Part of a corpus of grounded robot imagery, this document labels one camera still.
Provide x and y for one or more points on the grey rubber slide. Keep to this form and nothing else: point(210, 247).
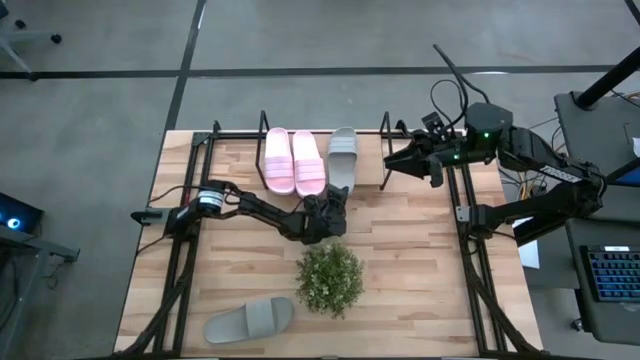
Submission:
point(225, 327)
point(342, 160)

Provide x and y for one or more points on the grey metal side table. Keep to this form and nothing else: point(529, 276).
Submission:
point(25, 280)

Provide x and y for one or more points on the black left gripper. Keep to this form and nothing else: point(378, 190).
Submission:
point(325, 227)

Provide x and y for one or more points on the black aluminium table frame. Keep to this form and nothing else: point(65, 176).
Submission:
point(175, 280)

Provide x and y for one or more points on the grey desk with keyboard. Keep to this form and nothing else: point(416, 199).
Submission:
point(610, 320)

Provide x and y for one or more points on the backlit black keyboard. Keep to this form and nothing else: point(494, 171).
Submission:
point(615, 272)

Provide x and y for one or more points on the green plant in black pot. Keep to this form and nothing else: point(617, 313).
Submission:
point(330, 277)

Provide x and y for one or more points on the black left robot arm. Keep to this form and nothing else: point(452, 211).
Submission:
point(260, 210)

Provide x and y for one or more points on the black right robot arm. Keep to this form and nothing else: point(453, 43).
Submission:
point(480, 125)

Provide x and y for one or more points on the wooden shelf with black frame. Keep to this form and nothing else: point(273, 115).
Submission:
point(372, 165)

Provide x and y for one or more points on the black round pole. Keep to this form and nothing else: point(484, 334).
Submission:
point(607, 80)

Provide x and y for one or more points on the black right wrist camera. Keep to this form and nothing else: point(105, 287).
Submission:
point(432, 122)

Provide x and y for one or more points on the pink rubber slide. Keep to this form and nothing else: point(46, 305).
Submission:
point(279, 160)
point(309, 165)

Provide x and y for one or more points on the black laptop with blue screen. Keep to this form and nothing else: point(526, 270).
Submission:
point(631, 176)

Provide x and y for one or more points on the white paper sheet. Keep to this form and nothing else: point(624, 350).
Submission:
point(530, 257)

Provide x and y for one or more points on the grey desk with pole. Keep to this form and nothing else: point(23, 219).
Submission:
point(595, 130)

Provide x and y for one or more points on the black computer with blue light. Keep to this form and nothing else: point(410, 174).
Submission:
point(17, 212)

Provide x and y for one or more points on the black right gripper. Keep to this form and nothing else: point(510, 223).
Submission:
point(445, 152)

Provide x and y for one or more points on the grey chair base with casters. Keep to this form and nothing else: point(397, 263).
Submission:
point(20, 37)

